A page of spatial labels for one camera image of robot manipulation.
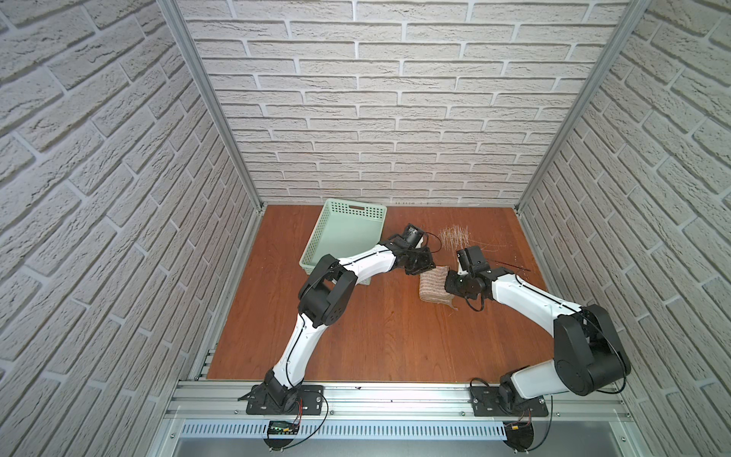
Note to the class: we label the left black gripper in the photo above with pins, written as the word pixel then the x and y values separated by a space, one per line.
pixel 416 261

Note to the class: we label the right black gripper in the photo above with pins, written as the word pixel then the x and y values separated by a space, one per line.
pixel 445 277

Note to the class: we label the striped brown square dishcloth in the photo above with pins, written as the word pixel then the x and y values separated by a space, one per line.
pixel 432 287

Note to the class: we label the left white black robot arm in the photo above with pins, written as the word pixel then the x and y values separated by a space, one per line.
pixel 325 295

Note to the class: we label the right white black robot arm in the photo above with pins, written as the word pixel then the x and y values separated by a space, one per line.
pixel 588 354

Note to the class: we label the mint green plastic basket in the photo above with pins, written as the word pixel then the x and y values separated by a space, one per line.
pixel 343 229

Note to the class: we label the right controller board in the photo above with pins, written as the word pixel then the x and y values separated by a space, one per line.
pixel 519 436

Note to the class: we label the left controller board with leds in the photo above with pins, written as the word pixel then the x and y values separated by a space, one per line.
pixel 282 428

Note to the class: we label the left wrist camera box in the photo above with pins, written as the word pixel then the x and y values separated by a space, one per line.
pixel 413 236

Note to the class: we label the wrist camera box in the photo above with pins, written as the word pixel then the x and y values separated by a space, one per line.
pixel 413 236
pixel 472 261

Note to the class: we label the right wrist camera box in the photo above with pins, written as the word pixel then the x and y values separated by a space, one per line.
pixel 472 261

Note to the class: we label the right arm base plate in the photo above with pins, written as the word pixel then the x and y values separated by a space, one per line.
pixel 489 401

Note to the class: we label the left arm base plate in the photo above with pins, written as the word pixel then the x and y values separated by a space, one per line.
pixel 307 400

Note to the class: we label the aluminium front rail frame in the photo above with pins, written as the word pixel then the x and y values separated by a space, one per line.
pixel 392 411

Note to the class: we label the right aluminium corner post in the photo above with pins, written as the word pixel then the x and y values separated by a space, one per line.
pixel 630 19

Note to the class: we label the aluminium corner post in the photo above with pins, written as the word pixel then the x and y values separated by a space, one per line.
pixel 630 19
pixel 181 34

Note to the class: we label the left aluminium corner post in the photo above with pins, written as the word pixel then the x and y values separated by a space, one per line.
pixel 181 34

